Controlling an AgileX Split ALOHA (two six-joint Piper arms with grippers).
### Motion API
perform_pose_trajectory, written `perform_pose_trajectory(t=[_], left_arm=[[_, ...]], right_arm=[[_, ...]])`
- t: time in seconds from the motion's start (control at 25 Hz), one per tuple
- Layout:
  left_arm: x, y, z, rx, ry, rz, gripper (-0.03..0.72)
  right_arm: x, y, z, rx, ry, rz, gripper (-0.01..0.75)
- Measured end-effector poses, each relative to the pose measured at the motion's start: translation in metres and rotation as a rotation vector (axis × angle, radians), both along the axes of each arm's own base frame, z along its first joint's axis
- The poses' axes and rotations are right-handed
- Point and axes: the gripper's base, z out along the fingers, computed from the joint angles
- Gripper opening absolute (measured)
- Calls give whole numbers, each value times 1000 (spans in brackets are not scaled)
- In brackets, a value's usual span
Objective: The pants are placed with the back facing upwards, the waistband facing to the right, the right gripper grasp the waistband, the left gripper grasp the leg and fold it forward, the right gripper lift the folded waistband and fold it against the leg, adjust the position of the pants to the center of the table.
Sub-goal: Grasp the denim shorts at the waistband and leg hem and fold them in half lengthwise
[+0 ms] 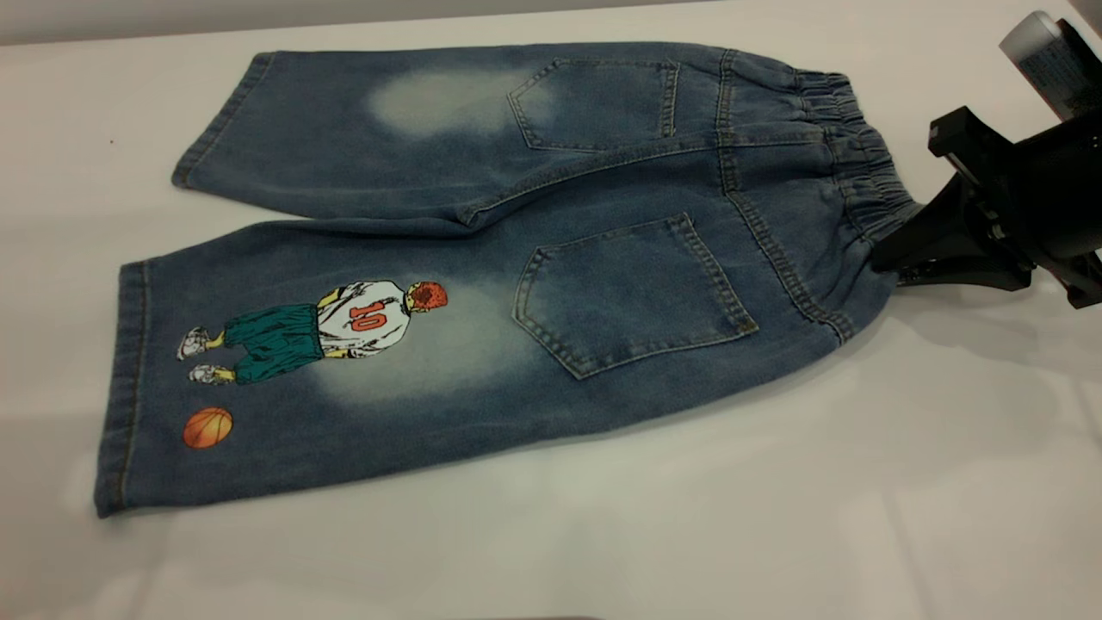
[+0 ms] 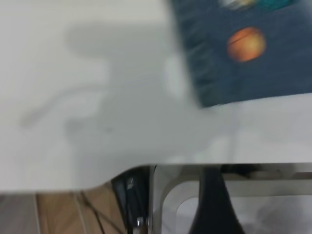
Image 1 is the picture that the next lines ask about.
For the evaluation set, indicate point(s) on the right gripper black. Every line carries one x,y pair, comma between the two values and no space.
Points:
1046,189

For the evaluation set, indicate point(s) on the blue denim pants with print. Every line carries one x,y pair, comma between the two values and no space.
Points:
603,284

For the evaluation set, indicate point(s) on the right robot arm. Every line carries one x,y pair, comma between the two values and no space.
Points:
1042,52

